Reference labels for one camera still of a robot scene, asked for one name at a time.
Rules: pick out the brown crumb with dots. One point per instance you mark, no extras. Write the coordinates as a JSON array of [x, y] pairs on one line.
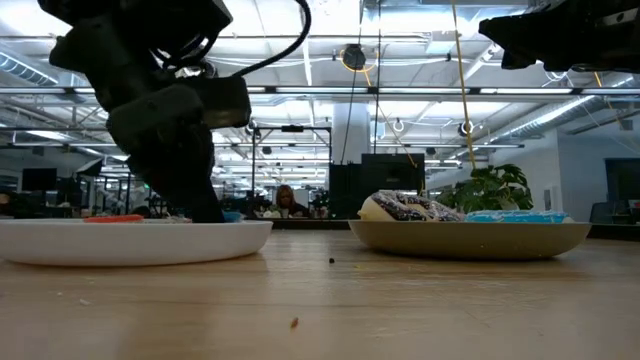
[[294, 323]]

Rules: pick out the tan plate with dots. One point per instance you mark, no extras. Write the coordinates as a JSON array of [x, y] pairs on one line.
[[470, 242]]

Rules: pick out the long light bar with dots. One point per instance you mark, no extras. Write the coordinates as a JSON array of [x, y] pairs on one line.
[[320, 90]]

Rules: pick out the large blue frosted donut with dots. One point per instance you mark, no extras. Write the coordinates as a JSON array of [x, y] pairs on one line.
[[520, 217]]

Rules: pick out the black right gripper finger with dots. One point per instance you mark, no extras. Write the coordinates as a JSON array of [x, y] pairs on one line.
[[522, 40]]

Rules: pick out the small blue sprinkled donut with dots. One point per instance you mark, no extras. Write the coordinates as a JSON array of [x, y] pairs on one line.
[[234, 217]]

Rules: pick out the black metal rig frame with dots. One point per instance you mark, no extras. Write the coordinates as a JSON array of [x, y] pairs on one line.
[[254, 170]]

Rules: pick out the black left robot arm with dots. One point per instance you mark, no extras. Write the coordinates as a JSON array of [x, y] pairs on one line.
[[140, 15]]

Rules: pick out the large chocolate sprinkled donut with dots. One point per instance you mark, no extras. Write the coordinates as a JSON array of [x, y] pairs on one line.
[[400, 207]]

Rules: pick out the silver ventilation duct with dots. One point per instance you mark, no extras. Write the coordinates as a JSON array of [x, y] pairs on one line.
[[550, 117]]

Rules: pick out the large black monitor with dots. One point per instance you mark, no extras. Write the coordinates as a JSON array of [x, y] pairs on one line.
[[624, 180]]

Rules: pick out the green potted plant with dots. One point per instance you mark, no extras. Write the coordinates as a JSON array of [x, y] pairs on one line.
[[490, 192]]

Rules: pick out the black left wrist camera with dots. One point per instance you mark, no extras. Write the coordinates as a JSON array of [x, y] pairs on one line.
[[225, 102]]

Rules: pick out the person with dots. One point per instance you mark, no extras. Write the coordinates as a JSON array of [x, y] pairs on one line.
[[287, 200]]

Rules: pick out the small red frosted donut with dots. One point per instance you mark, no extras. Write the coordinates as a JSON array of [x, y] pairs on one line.
[[112, 218]]

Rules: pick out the black computer case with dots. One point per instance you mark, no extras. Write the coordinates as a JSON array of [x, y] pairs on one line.
[[350, 190]]

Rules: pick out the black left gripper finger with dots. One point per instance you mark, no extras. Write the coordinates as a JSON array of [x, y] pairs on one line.
[[180, 170], [219, 200]]

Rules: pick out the white building pillar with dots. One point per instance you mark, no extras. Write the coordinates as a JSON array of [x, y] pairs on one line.
[[350, 135]]

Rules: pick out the white plate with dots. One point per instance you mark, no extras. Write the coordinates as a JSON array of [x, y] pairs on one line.
[[125, 242]]

